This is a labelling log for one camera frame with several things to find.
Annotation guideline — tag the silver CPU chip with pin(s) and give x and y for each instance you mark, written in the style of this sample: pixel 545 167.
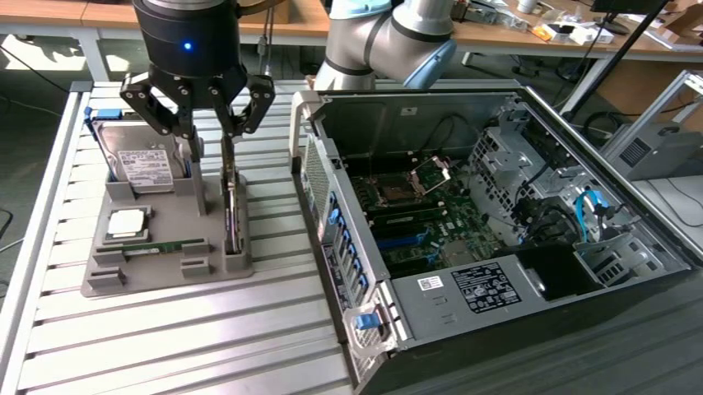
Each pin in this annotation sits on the silver CPU chip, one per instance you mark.
pixel 126 224

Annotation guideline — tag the open grey PC case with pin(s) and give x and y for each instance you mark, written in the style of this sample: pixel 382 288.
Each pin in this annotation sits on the open grey PC case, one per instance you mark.
pixel 316 177

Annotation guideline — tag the silver chipset heat sink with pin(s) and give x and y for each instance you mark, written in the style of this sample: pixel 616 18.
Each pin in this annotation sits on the silver chipset heat sink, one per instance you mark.
pixel 458 254

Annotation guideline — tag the graphics card with black fan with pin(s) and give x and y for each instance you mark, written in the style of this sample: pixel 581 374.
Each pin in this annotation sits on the graphics card with black fan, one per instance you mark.
pixel 234 214

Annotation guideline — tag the aluminium profile frame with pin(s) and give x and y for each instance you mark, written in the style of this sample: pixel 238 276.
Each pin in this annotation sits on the aluminium profile frame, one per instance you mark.
pixel 693 80

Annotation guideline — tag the white orange small box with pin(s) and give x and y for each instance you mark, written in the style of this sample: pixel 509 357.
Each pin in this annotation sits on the white orange small box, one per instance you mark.
pixel 549 33

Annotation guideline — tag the black stand pole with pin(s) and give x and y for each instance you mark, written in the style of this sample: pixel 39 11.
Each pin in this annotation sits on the black stand pole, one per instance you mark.
pixel 626 47

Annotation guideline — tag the grey computer tower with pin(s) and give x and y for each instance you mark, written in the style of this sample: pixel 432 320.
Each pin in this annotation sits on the grey computer tower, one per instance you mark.
pixel 660 152

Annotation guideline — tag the white case label sticker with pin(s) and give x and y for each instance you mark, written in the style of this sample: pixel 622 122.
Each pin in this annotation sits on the white case label sticker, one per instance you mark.
pixel 409 111

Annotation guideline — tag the CPU socket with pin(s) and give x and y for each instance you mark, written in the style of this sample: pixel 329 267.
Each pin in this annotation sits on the CPU socket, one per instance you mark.
pixel 396 191

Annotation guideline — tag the blue expansion slot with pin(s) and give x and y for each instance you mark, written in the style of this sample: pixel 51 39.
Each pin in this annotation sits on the blue expansion slot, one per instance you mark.
pixel 404 240

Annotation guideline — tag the perforated metal drive cage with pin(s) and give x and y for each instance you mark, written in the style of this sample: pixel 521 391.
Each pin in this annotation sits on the perforated metal drive cage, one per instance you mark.
pixel 494 156

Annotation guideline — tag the hard disk in blue carrier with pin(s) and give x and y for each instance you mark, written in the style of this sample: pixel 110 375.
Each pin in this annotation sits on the hard disk in blue carrier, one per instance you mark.
pixel 144 160

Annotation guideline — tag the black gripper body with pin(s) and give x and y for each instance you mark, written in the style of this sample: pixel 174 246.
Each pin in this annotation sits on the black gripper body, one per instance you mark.
pixel 188 24

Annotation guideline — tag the brown cardboard box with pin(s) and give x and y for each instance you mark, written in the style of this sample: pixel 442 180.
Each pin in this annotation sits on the brown cardboard box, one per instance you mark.
pixel 276 16

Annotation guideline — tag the white cup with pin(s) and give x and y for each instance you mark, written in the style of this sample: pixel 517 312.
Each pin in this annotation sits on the white cup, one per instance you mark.
pixel 529 5

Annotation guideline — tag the black monitor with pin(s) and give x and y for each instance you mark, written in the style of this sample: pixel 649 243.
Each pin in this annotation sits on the black monitor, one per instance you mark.
pixel 632 4

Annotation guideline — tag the blue case latch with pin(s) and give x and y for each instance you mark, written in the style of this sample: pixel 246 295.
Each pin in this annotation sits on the blue case latch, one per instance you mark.
pixel 368 321

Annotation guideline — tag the green motherboard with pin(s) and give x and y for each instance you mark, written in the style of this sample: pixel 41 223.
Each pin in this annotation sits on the green motherboard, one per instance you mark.
pixel 468 218

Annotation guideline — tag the grey metal device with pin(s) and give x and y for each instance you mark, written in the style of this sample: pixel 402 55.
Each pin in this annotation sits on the grey metal device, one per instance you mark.
pixel 486 14

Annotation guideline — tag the green RAM stick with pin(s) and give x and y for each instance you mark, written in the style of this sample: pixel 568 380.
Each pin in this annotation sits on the green RAM stick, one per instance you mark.
pixel 165 247

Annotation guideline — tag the grey parts rack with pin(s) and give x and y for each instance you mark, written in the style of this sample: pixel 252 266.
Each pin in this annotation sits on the grey parts rack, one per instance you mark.
pixel 176 226

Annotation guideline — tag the wooden desk white frame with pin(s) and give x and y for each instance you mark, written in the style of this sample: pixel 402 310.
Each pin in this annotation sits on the wooden desk white frame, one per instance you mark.
pixel 105 18
pixel 676 52

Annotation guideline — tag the grey disk bay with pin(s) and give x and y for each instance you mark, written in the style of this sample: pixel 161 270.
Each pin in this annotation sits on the grey disk bay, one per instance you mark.
pixel 616 263

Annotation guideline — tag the metal socket cover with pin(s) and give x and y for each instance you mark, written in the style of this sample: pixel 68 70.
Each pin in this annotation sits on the metal socket cover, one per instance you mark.
pixel 434 177

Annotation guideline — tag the grey power supply unit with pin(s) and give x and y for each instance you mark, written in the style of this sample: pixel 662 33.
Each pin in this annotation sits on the grey power supply unit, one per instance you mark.
pixel 440 296

